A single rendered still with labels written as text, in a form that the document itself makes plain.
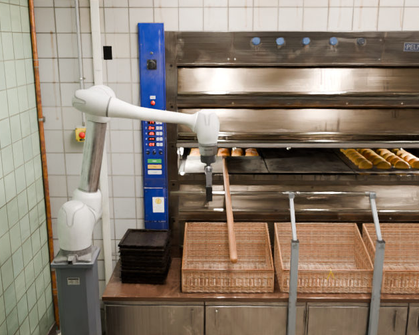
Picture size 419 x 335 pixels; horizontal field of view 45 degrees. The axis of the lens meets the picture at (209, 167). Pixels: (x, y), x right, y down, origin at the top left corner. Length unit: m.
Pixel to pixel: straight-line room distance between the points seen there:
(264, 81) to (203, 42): 0.46
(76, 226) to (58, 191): 1.06
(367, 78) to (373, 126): 0.31
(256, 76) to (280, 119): 0.32
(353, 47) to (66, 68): 1.81
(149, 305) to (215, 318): 0.40
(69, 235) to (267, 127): 1.46
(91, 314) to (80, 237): 0.41
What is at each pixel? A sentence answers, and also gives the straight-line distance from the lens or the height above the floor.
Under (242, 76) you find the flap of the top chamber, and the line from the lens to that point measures 3.27.
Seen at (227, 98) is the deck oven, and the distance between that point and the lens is 3.27.
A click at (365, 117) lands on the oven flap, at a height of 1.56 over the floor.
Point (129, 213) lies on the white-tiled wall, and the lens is 3.49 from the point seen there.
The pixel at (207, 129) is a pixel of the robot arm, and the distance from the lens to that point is 2.35.
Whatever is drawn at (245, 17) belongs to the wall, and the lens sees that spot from 3.26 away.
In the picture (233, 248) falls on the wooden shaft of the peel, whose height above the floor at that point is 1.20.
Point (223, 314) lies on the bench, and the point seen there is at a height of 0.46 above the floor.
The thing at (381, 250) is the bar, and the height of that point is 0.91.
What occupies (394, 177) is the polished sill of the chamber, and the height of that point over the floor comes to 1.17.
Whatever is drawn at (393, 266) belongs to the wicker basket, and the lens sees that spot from 3.64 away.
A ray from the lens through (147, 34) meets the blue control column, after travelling 3.25.
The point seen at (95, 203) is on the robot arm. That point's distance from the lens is 2.69.
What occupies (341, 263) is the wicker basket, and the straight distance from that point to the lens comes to 3.57.
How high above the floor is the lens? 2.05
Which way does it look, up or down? 14 degrees down
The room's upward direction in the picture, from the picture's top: straight up
